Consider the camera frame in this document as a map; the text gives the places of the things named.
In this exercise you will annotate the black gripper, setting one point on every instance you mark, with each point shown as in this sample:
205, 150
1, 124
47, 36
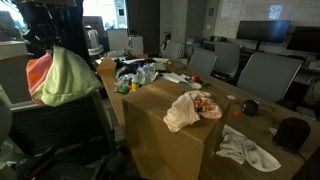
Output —
50, 30

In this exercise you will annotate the pink orange shirt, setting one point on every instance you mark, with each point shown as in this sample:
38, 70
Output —
36, 75

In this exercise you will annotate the yellow green shirt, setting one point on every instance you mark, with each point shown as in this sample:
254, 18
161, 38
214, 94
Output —
66, 80

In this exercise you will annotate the peach shirt orange print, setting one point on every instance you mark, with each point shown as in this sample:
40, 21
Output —
186, 110

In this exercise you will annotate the small cardboard box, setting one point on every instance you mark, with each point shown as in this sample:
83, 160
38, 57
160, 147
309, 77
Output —
106, 66

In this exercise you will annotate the small white box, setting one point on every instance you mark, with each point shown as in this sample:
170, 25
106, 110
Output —
136, 45

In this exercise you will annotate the grey swivel office chair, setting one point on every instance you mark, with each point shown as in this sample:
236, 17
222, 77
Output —
56, 133

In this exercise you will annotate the grey conference chair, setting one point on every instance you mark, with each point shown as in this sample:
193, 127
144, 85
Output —
201, 61
173, 50
266, 75
226, 56

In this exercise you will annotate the large cardboard box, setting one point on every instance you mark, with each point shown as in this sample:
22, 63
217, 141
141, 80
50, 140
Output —
160, 143

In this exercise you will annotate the grey desk partition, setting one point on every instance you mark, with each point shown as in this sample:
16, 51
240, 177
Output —
13, 76

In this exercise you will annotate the black garment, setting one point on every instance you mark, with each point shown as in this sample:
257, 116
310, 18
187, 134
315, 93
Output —
128, 66

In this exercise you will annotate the white paper sheet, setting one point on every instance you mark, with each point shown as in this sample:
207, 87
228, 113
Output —
161, 60
133, 61

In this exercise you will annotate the green plastic object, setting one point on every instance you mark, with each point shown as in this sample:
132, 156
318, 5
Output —
125, 89

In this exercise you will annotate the white bottle yellow label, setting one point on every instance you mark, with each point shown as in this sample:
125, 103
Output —
135, 83

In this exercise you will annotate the small yellow ball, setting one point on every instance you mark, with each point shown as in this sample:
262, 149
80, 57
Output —
169, 63

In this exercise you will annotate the white paper stack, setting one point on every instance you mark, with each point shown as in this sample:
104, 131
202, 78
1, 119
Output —
175, 77

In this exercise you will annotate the orange black bar clamp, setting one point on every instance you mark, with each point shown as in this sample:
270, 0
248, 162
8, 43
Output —
33, 163

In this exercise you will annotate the red ball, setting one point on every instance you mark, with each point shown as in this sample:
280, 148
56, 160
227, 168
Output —
196, 79

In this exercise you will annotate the white round bowl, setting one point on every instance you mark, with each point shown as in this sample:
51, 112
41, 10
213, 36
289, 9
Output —
194, 85

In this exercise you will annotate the small white orange cube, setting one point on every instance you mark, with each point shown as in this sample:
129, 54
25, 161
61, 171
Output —
231, 97

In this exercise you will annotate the white whiteboard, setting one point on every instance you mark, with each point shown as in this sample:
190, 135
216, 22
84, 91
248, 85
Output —
250, 13

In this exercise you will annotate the small orange disc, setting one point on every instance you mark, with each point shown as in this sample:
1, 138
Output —
236, 113

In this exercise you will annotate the black computer monitor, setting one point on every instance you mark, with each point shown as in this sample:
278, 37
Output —
263, 30
305, 38

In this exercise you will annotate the small black round speaker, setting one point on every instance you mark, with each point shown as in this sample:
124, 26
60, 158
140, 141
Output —
250, 107

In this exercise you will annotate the white crumpled cloth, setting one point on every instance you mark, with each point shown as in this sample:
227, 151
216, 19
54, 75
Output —
246, 150

